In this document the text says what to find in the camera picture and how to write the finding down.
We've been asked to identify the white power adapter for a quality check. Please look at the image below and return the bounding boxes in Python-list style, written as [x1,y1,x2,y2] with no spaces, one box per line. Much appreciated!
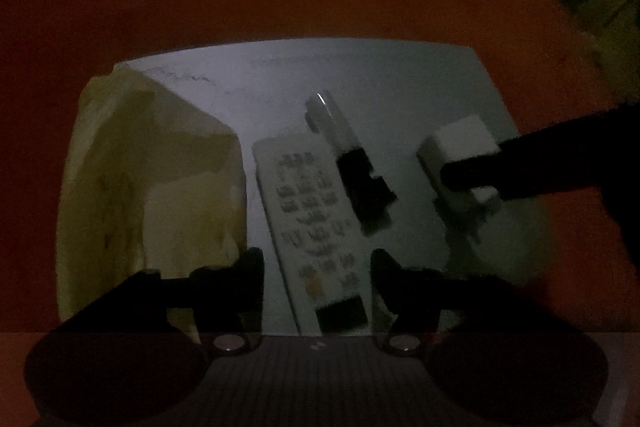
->
[416,115,499,213]

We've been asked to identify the white remote control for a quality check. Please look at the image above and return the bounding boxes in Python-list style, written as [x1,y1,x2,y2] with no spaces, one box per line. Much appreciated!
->
[252,133,372,337]

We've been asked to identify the clear tube with black clip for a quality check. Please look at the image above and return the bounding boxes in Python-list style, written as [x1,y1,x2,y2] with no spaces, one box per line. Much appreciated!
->
[305,90,397,236]

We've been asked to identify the white box lid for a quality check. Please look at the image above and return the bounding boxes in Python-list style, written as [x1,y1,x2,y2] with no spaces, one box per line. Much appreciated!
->
[131,39,555,336]

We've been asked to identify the red tablecloth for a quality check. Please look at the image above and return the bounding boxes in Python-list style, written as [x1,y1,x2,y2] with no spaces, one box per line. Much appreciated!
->
[1,0,616,426]

